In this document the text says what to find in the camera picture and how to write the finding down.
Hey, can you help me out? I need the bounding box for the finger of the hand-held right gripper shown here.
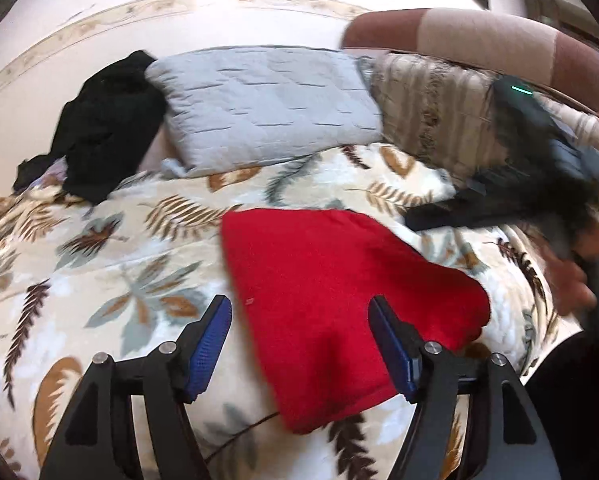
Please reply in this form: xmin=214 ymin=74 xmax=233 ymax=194
xmin=404 ymin=194 xmax=490 ymax=233

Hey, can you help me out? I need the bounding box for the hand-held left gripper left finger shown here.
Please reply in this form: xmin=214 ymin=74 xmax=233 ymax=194
xmin=39 ymin=295 xmax=232 ymax=480

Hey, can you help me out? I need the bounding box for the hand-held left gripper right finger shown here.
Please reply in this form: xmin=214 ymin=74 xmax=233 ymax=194
xmin=368 ymin=295 xmax=563 ymax=480

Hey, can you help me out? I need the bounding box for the red and blue sweater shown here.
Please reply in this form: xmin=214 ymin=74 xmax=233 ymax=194
xmin=220 ymin=208 xmax=491 ymax=436

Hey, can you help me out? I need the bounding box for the person's right hand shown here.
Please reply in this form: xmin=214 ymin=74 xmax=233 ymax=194
xmin=534 ymin=205 xmax=599 ymax=321

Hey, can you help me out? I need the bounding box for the striped beige pillow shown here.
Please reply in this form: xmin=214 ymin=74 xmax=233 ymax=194
xmin=359 ymin=52 xmax=599 ymax=201

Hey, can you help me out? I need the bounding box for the leaf print blanket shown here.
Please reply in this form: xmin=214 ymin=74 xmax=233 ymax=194
xmin=0 ymin=142 xmax=565 ymax=480

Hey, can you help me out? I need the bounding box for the brown patchwork headboard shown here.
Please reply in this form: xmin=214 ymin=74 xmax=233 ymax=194
xmin=340 ymin=7 xmax=599 ymax=121

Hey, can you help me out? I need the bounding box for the dark wooden furniture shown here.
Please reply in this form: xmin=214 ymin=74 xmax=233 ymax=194
xmin=519 ymin=0 xmax=599 ymax=51

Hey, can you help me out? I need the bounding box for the light blue cloth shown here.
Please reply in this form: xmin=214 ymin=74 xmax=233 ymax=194
xmin=160 ymin=157 xmax=196 ymax=179

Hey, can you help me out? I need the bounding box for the person's dark clothing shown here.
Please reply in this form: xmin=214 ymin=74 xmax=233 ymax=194
xmin=522 ymin=332 xmax=599 ymax=480

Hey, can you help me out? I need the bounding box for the grey quilted pillow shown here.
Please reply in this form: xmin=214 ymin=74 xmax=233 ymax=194
xmin=144 ymin=46 xmax=385 ymax=178

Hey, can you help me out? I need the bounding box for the lilac cloth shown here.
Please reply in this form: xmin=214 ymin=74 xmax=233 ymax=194
xmin=39 ymin=159 xmax=71 ymax=186

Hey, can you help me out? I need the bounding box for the black garment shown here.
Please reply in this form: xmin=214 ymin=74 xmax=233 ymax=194
xmin=12 ymin=50 xmax=169 ymax=206

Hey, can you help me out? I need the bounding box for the thin dark cable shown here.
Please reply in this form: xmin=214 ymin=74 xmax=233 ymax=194
xmin=202 ymin=410 xmax=282 ymax=463

